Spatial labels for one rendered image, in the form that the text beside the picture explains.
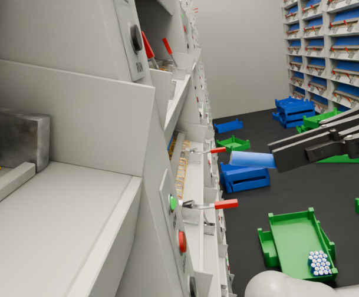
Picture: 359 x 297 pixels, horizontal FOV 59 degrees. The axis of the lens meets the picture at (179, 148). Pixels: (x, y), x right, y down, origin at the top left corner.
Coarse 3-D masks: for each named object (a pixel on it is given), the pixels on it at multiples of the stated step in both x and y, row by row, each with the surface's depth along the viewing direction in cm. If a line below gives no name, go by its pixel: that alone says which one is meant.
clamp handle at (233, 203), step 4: (224, 200) 48; (228, 200) 48; (232, 200) 48; (236, 200) 48; (192, 204) 48; (204, 204) 49; (208, 204) 49; (212, 204) 48; (216, 204) 48; (220, 204) 48; (224, 204) 47; (228, 204) 47; (232, 204) 47; (236, 204) 47; (192, 208) 48; (196, 208) 48; (200, 208) 48; (204, 208) 48; (208, 208) 48; (212, 208) 48; (216, 208) 48; (220, 208) 48; (224, 208) 48
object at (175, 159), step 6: (180, 138) 82; (180, 144) 77; (174, 150) 72; (180, 150) 73; (174, 156) 68; (174, 162) 65; (186, 162) 70; (174, 168) 62; (180, 168) 66; (186, 168) 67; (174, 174) 59; (174, 180) 56; (180, 180) 60
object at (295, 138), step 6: (306, 132) 40; (312, 132) 40; (318, 132) 39; (288, 138) 40; (294, 138) 40; (300, 138) 40; (270, 144) 41; (276, 144) 40; (282, 144) 40; (288, 144) 40; (270, 150) 41
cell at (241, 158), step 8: (232, 152) 40; (240, 152) 40; (248, 152) 40; (232, 160) 40; (240, 160) 40; (248, 160) 39; (256, 160) 39; (264, 160) 39; (272, 160) 39; (272, 168) 40
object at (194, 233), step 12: (180, 132) 87; (192, 132) 89; (204, 132) 88; (192, 144) 87; (192, 168) 70; (192, 180) 64; (180, 192) 58; (192, 192) 58; (192, 228) 47; (192, 240) 44; (192, 252) 41; (204, 276) 31; (204, 288) 31
